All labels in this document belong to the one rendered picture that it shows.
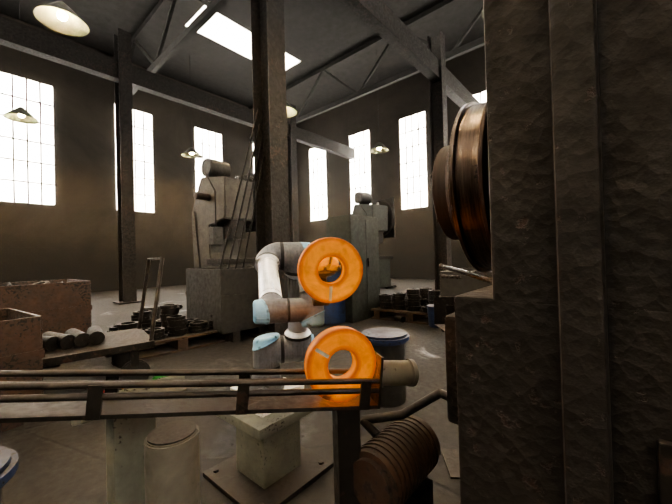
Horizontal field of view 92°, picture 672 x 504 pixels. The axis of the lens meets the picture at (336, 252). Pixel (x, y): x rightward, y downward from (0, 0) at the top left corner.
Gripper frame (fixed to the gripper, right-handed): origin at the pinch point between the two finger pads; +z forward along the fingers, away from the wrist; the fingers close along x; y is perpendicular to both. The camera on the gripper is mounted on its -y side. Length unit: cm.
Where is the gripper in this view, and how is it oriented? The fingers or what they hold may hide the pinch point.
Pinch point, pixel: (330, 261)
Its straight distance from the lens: 77.9
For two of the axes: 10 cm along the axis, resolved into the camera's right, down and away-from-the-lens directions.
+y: -0.9, -9.6, 2.6
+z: 2.3, -2.7, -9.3
